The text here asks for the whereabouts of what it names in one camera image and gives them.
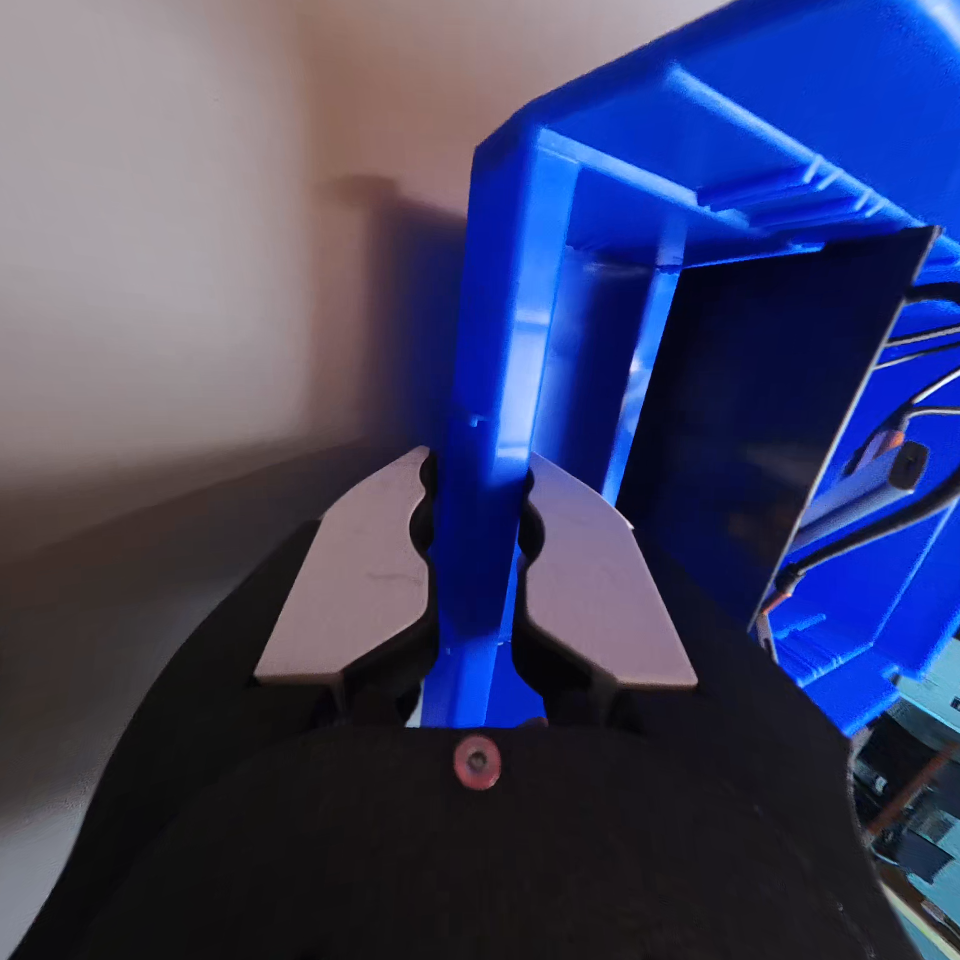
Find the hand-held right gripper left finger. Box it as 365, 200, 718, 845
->
253, 445, 444, 687

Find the black usb-c cable orange band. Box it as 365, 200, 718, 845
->
847, 371, 960, 474
753, 480, 960, 639

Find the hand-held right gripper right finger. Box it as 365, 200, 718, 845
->
513, 450, 700, 691

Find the blue plastic bin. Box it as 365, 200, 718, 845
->
420, 0, 960, 732

